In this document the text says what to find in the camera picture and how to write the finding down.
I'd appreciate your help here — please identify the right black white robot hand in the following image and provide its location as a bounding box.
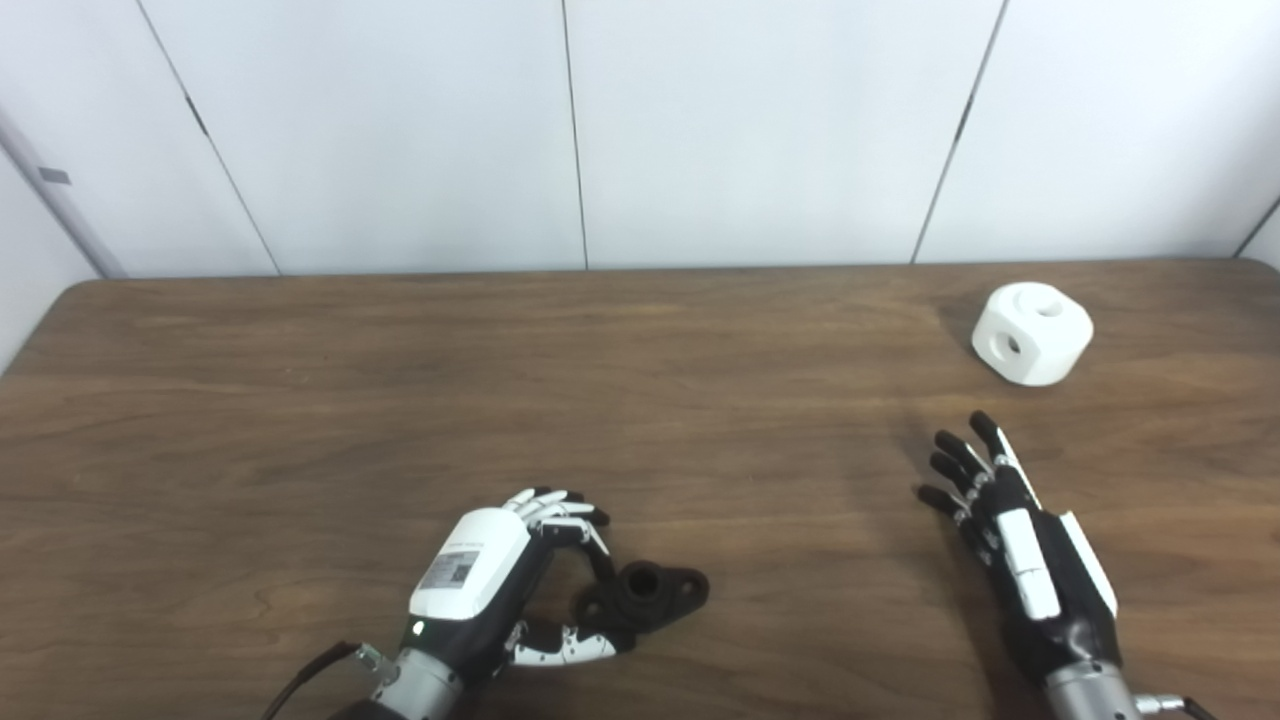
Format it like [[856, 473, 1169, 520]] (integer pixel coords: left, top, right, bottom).
[[916, 410, 1123, 681]]

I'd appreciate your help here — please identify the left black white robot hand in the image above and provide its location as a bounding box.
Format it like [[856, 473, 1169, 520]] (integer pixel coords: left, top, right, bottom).
[[408, 487, 636, 681]]

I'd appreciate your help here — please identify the black plastic holder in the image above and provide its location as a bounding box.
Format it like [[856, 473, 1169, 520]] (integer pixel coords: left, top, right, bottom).
[[572, 561, 711, 636]]

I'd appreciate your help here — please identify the white plastic block with holes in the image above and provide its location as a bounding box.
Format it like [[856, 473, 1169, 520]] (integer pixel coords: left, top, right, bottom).
[[971, 281, 1095, 388]]

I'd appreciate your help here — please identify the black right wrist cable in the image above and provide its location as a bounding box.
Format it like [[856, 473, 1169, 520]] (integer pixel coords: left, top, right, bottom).
[[1135, 692, 1216, 720]]

